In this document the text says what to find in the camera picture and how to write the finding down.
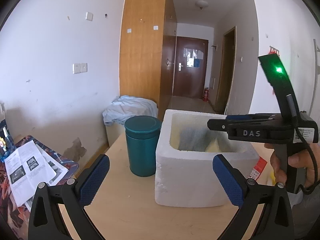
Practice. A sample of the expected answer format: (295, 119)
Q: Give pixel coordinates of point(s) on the metal bunk bed frame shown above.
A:
(316, 50)

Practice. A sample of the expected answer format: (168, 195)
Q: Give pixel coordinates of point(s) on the white foam box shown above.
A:
(184, 170)

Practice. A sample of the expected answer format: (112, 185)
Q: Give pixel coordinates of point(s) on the teal cylindrical canister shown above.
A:
(142, 135)

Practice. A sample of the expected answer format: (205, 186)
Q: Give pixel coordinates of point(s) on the light blue crumpled sheet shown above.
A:
(125, 107)

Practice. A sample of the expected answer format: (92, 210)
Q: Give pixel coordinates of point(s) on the ceiling lamp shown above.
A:
(201, 4)

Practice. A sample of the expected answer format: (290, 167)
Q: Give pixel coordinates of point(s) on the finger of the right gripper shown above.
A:
(222, 124)

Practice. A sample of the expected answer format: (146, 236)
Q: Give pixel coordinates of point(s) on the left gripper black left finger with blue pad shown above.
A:
(46, 221)

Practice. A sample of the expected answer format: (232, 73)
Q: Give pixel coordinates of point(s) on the red fire extinguisher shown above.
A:
(205, 94)

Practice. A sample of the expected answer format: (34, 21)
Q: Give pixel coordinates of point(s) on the white wall switch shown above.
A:
(89, 16)

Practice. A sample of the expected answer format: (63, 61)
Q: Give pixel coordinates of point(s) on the white printed paper sheets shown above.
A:
(28, 166)

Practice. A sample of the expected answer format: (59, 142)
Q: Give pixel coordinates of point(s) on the side doorway frame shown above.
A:
(226, 70)

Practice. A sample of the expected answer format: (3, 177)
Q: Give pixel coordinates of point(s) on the wooden wardrobe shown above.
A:
(147, 50)

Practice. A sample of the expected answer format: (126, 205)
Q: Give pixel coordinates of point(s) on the yellow foam net sleeve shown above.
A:
(213, 147)

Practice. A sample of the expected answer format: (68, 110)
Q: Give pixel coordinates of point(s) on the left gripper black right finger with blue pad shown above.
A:
(275, 221)

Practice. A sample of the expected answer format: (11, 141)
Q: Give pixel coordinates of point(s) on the grey sleeve forearm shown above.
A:
(305, 213)

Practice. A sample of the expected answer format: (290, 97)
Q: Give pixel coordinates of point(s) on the red white printed plastic bag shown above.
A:
(258, 169)

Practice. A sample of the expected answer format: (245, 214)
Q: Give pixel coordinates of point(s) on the white wall socket pair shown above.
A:
(79, 68)

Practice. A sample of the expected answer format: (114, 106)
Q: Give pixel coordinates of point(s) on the dark brown entrance door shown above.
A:
(190, 67)

